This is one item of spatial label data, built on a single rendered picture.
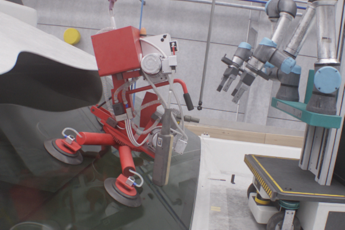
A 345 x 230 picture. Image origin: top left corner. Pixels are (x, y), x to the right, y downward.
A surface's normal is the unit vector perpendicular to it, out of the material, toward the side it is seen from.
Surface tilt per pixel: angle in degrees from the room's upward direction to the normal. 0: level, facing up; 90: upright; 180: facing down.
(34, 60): 77
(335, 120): 90
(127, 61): 90
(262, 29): 90
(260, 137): 90
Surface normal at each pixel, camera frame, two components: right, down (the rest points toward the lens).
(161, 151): -0.65, 0.02
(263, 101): -0.10, 0.12
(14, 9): 0.99, 0.14
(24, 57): 0.99, -0.08
